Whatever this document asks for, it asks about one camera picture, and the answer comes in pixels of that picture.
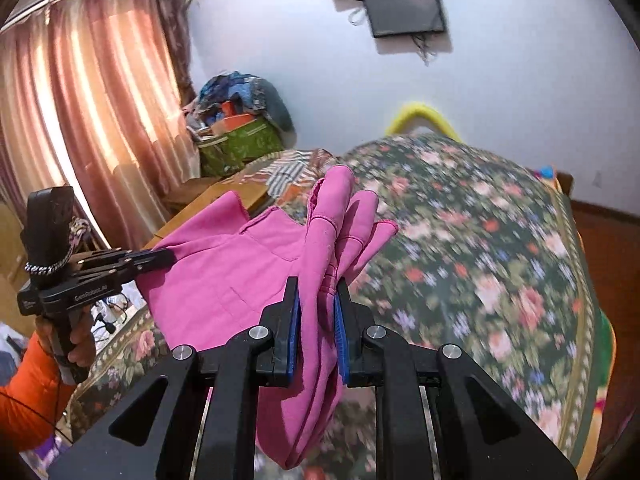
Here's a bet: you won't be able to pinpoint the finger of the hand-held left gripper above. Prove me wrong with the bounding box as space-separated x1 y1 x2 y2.
75 249 177 267
82 259 176 286

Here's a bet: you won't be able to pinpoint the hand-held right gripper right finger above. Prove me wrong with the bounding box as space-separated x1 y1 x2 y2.
334 280 578 480

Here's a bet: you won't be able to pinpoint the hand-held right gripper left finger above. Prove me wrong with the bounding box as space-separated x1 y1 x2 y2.
47 276 302 480

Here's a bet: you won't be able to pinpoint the pink pants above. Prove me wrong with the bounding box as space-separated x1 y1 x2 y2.
136 165 400 471

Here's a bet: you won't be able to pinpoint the person's left hand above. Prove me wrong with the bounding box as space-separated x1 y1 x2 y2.
36 311 99 369

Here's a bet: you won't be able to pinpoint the wooden lap desk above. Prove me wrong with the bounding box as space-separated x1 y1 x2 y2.
142 179 275 252

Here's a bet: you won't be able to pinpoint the pink curtain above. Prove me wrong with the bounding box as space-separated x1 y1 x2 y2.
0 0 201 263

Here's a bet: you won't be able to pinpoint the striped cloth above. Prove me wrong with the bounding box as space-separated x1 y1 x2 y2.
234 148 342 207

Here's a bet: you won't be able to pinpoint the green storage box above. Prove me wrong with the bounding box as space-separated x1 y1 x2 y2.
197 117 287 179

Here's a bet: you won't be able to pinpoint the dark floral blanket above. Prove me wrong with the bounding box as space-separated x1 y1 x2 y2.
70 132 608 480

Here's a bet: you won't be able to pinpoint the pile of blue clothes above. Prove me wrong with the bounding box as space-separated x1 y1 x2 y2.
182 73 296 136

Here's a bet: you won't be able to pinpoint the dark patterned curtain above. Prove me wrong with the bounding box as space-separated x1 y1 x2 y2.
154 0 199 107

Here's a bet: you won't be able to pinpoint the yellow foam tube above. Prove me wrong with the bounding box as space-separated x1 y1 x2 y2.
384 102 464 142

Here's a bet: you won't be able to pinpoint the colourful bed sheet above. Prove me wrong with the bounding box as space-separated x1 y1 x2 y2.
534 164 618 467

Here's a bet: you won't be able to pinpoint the black monitor cable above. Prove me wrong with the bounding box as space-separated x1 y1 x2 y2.
409 32 437 64

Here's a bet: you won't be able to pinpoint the small black wall monitor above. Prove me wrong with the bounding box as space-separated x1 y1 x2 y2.
362 0 447 40

